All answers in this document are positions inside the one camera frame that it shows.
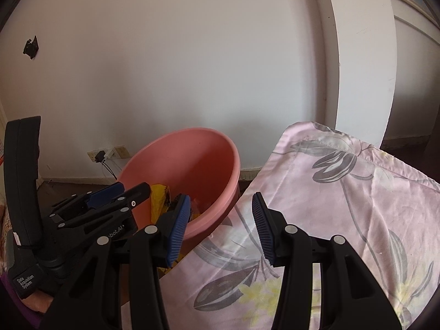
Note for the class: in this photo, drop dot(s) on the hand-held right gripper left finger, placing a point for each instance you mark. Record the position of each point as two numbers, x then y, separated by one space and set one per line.
178 233

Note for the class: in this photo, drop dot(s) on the black wall bracket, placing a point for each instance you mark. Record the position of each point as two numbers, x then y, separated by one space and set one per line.
31 48

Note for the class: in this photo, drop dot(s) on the white leaning board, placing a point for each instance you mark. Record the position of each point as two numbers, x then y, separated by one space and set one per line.
361 58

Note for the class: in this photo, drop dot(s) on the pink floral cloth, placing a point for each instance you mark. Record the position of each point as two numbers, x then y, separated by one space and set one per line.
343 196

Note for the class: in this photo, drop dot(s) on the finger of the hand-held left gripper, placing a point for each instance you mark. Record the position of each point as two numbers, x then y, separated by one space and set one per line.
134 196
106 194

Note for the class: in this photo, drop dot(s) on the pink plastic basin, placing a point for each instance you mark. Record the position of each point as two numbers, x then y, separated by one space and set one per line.
178 165

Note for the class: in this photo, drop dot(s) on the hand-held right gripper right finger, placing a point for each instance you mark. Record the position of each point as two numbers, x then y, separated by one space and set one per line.
263 230

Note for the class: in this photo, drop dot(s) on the beige wall socket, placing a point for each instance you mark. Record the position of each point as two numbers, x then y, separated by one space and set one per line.
121 152

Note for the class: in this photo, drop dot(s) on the yellow plastic bag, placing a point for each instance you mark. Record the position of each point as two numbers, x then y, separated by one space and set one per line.
158 202

